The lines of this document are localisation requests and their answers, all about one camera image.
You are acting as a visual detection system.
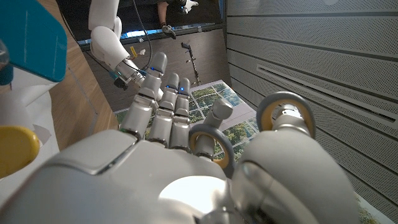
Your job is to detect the white receipt paper strip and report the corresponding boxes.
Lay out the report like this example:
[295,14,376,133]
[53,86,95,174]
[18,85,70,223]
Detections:
[0,67,62,200]

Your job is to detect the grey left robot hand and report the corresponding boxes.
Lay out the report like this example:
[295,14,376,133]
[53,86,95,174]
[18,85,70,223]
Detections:
[113,58,147,91]

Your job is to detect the teal orange toy plane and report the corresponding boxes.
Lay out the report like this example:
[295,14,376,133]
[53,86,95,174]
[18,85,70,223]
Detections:
[0,0,68,180]

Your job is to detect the person in black t-shirt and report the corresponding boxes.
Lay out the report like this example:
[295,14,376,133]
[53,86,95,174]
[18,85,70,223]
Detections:
[118,0,200,40]

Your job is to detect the printed forest window backdrop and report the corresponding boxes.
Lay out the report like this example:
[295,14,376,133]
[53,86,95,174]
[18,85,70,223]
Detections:
[113,79,389,224]

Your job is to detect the orange-handled scissors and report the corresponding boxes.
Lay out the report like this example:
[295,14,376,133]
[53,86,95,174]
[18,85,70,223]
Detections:
[188,91,317,180]

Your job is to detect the white gloved person hand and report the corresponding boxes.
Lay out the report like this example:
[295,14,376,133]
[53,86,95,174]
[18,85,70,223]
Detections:
[160,24,177,40]
[182,0,200,15]

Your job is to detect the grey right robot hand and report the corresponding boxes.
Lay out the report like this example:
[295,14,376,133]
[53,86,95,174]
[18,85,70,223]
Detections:
[0,51,361,224]

